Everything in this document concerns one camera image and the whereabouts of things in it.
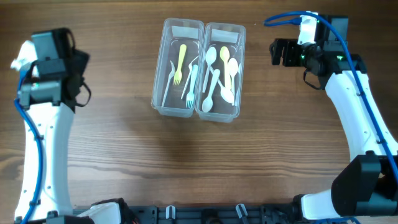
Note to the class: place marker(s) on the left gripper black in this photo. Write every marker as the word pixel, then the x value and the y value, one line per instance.
pixel 83 58

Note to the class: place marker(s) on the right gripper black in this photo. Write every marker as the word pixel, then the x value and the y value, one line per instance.
pixel 290 45

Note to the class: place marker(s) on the white plastic spoon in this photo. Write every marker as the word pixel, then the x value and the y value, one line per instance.
pixel 226 94
pixel 210 58
pixel 233 69
pixel 208 101

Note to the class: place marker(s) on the yellow plastic spoon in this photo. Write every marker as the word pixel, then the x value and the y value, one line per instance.
pixel 224 55

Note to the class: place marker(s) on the white fork diagonal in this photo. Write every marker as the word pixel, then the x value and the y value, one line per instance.
pixel 171 75

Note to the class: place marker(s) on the yellow plastic fork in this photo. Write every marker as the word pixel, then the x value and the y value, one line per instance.
pixel 181 56

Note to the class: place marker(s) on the white fork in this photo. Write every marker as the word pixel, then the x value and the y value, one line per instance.
pixel 191 95
pixel 190 67

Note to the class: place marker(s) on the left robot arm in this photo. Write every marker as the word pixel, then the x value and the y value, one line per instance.
pixel 50 78

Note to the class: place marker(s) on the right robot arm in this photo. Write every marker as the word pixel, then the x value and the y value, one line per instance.
pixel 367 186

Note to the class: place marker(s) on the right clear plastic container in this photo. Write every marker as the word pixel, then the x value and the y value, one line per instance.
pixel 217 35

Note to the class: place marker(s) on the clear plastic container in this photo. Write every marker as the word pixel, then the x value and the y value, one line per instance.
pixel 217 35
pixel 176 32

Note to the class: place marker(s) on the left clear plastic container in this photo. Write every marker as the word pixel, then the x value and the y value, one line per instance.
pixel 176 32

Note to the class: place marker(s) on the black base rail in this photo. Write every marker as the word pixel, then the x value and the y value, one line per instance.
pixel 264 214

